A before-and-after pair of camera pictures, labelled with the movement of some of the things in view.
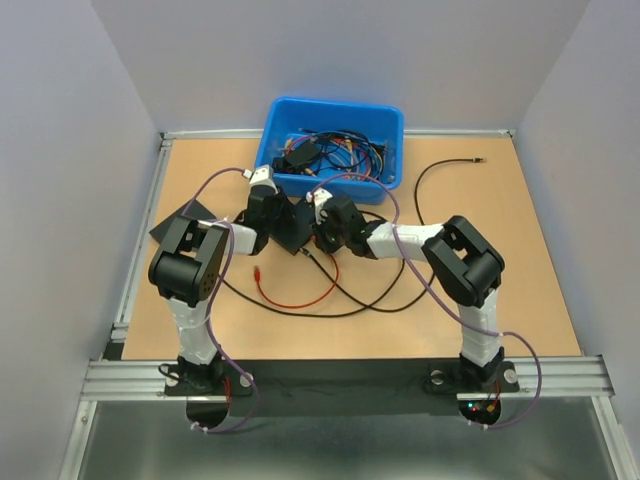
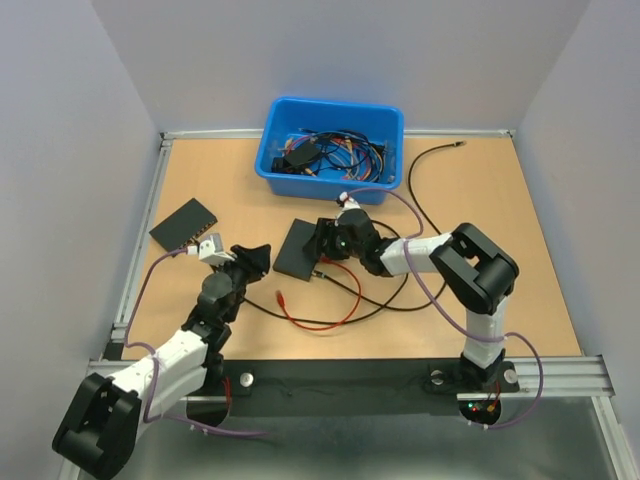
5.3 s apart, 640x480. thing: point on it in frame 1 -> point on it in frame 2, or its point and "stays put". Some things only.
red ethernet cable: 258,279 -> 282,300
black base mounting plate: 342,387 stays put
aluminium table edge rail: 121,328 stays put
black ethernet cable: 404,239 -> 427,223
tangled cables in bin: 342,153 stays put
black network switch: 291,225 -> 292,260
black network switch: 193,210 stays put
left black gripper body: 268,224 -> 240,274
